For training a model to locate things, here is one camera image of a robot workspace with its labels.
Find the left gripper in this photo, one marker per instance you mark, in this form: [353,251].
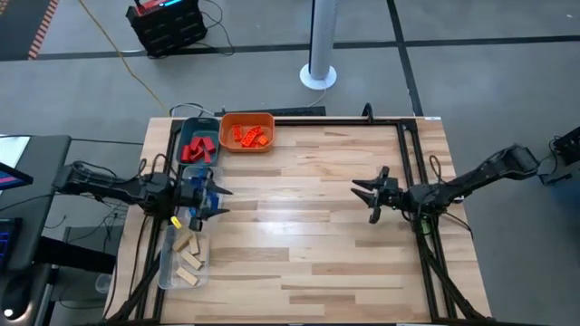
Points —
[190,197]

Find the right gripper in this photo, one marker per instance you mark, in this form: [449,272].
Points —
[389,194]

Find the red wooden block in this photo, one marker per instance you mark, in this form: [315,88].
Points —
[209,145]
[207,157]
[197,156]
[196,143]
[185,154]

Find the natural wooden block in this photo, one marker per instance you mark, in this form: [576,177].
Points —
[194,244]
[182,242]
[191,260]
[186,276]

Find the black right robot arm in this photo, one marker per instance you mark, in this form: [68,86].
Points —
[476,179]

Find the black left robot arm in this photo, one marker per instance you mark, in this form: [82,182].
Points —
[109,185]

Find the clear plastic storage bin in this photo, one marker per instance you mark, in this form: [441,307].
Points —
[186,174]
[167,276]

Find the orange plastic bin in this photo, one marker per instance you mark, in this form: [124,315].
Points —
[247,145]

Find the dark teal plastic bin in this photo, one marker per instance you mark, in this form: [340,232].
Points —
[183,136]

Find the clear plastic cup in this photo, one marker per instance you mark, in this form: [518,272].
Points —
[103,284]

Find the white tower fan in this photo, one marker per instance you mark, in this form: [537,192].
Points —
[322,36]

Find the black equipment case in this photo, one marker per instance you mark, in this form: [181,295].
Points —
[167,31]

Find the black desk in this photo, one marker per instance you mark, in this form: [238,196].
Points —
[41,181]

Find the black floor equipment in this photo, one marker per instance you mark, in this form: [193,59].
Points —
[566,151]

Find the tablet screen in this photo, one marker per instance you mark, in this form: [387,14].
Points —
[11,177]

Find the black keyboard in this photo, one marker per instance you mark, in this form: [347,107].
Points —
[6,244]

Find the black computer mouse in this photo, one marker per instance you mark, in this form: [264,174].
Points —
[16,296]

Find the dark orange-striped floor mat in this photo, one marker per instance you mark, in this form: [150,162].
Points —
[18,27]

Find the black aluminium table frame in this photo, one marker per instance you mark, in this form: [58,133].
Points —
[344,121]

